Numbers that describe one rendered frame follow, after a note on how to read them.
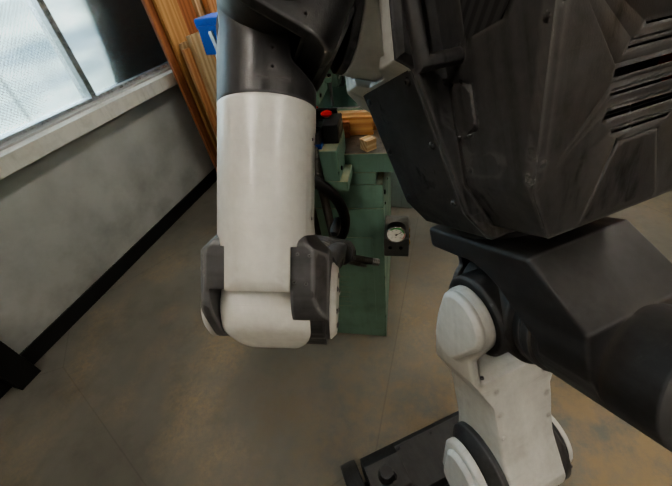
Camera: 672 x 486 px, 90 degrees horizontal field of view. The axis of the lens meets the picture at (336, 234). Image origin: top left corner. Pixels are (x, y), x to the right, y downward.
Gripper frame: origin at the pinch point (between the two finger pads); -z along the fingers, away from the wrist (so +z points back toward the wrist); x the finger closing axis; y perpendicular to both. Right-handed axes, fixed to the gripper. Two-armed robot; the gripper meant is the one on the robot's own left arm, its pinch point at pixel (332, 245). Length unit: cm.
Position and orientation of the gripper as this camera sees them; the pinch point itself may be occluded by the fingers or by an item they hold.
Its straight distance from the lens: 83.4
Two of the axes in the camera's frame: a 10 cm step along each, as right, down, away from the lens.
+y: 1.3, -9.7, -2.2
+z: -1.9, 1.9, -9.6
